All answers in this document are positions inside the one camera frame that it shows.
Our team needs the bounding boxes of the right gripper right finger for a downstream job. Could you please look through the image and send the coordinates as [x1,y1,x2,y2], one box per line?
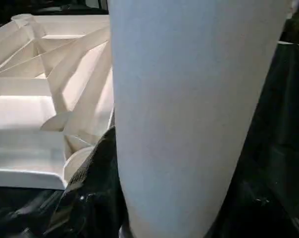
[206,144,299,238]

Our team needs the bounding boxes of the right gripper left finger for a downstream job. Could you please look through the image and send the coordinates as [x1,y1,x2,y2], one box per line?
[41,126,126,238]

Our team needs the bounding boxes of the white plastic table top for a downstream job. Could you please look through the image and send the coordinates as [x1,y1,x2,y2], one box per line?
[0,14,115,191]

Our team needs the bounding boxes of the white plastic table leg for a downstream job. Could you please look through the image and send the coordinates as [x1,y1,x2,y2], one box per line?
[107,0,293,238]

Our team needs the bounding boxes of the black plastic mat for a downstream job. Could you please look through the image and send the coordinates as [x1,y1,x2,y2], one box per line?
[0,42,299,238]

